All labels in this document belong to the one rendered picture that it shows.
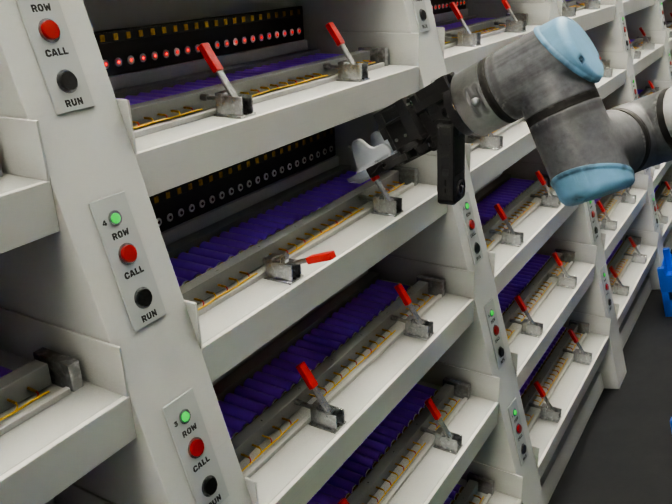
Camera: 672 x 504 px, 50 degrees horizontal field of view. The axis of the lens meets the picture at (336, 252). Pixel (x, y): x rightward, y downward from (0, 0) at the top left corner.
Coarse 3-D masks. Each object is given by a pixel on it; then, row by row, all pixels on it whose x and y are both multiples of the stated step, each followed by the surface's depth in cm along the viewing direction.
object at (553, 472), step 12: (600, 372) 192; (600, 384) 191; (588, 396) 182; (588, 408) 181; (576, 420) 173; (576, 432) 172; (564, 444) 165; (576, 444) 171; (552, 456) 161; (564, 456) 164; (552, 468) 157; (564, 468) 163; (540, 480) 154; (552, 480) 157; (552, 492) 156
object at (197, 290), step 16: (384, 176) 117; (352, 192) 110; (368, 192) 112; (320, 208) 103; (336, 208) 104; (352, 208) 108; (304, 224) 97; (320, 224) 101; (336, 224) 101; (272, 240) 92; (288, 240) 94; (304, 240) 95; (240, 256) 87; (256, 256) 89; (208, 272) 83; (224, 272) 84; (240, 272) 86; (192, 288) 79; (208, 288) 81
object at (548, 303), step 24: (552, 240) 186; (528, 264) 180; (552, 264) 177; (576, 264) 182; (504, 288) 167; (528, 288) 165; (552, 288) 169; (576, 288) 170; (504, 312) 156; (528, 312) 157; (552, 312) 159; (528, 336) 149; (552, 336) 155; (528, 360) 141
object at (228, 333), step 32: (352, 160) 126; (416, 160) 120; (256, 192) 106; (416, 192) 116; (192, 224) 95; (352, 224) 103; (384, 224) 103; (416, 224) 110; (352, 256) 95; (384, 256) 103; (224, 288) 85; (256, 288) 84; (288, 288) 84; (320, 288) 89; (192, 320) 71; (224, 320) 77; (256, 320) 79; (288, 320) 84; (224, 352) 75
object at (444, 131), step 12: (444, 132) 95; (456, 132) 96; (444, 144) 96; (456, 144) 96; (444, 156) 96; (456, 156) 97; (444, 168) 97; (456, 168) 97; (444, 180) 98; (456, 180) 98; (444, 192) 98; (456, 192) 98
